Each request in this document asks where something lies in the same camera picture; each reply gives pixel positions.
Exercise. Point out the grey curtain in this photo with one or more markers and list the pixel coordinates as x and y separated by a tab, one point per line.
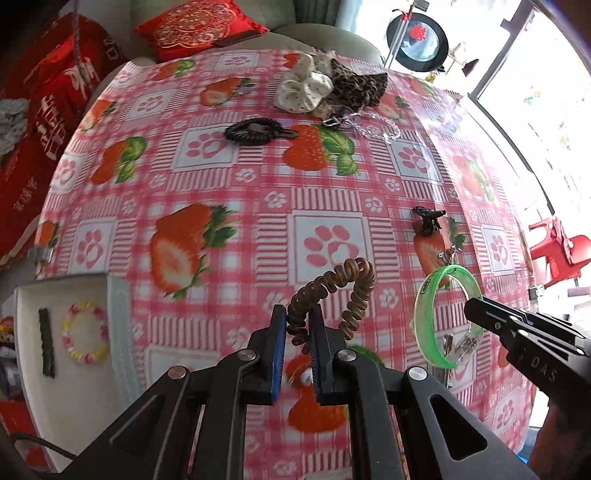
328	11

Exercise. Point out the red embroidered cushion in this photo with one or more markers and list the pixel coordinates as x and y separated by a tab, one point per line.
194	27

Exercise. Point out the black claw hair clip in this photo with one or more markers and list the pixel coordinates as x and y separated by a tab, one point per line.
427	214

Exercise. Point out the small dark ornament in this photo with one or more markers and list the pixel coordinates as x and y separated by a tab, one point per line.
471	69

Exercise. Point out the leopard print scrunchie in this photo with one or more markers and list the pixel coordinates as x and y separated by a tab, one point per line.
355	85

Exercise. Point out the person's right forearm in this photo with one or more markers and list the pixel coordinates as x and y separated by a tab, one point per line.
563	438

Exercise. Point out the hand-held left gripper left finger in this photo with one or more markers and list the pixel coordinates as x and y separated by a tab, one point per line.
278	350

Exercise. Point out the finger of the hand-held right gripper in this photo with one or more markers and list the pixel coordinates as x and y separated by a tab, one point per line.
489	316

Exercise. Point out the grey-green sofa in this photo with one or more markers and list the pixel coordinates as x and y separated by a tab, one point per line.
300	37

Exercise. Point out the red printed blanket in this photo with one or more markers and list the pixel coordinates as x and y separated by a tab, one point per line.
41	138

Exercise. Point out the white jewelry tray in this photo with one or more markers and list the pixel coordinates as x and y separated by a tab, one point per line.
37	401

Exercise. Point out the round black decorative plate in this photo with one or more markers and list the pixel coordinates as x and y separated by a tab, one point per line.
418	41

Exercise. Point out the small dark hair clip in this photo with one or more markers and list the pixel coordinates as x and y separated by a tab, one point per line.
288	134

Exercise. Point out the black scalloped hair clip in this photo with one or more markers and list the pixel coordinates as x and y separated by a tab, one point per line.
46	341

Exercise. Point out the silver star hair clip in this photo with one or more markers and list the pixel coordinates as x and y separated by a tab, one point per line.
455	350

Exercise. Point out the white polka-dot scrunchie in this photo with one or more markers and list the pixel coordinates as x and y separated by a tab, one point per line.
302	92

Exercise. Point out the strawberry print pink tablecloth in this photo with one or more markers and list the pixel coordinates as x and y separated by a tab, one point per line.
258	230

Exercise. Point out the grey knitted cloth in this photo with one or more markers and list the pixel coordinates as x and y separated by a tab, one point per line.
10	124

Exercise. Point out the green translucent bangle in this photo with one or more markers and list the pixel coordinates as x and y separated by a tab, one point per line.
422	318

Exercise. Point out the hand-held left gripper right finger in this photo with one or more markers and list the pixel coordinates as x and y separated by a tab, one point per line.
316	350

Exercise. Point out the red plastic chair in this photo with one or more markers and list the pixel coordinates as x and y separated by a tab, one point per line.
561	249

